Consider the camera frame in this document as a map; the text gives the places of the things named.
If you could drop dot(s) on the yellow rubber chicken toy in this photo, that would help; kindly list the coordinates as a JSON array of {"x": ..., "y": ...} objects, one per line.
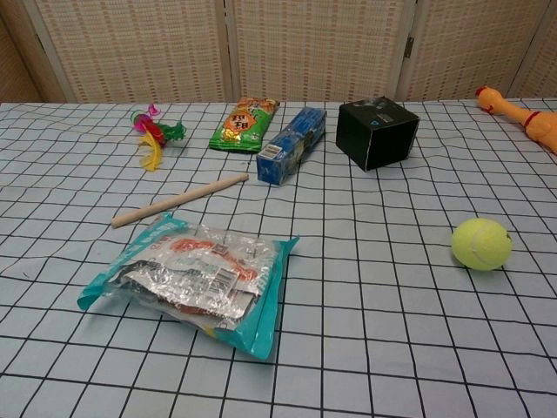
[{"x": 528, "y": 119}]

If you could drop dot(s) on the green orange snack packet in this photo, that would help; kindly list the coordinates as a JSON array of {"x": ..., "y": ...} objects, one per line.
[{"x": 241, "y": 128}]

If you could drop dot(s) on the colourful feather shuttlecock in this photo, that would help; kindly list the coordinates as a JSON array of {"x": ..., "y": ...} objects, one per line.
[{"x": 154, "y": 135}]

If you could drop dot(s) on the teal silver snack multipack bag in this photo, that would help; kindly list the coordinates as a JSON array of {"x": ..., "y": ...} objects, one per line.
[{"x": 196, "y": 278}]

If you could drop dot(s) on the blue rectangular carton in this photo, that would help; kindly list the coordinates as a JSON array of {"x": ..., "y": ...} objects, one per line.
[{"x": 289, "y": 146}]

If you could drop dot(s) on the wooden stick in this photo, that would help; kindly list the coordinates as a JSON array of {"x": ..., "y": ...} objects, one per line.
[{"x": 178, "y": 200}]

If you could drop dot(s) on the black cardboard box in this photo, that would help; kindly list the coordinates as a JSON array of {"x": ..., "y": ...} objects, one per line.
[{"x": 376, "y": 130}]

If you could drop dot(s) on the yellow tennis ball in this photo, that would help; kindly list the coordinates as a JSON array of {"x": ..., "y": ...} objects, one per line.
[{"x": 481, "y": 244}]

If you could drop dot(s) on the blue checked tablecloth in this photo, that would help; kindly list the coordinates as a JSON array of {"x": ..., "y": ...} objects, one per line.
[{"x": 391, "y": 326}]

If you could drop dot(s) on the woven folding screen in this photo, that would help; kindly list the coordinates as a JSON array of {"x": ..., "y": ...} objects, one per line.
[{"x": 304, "y": 48}]

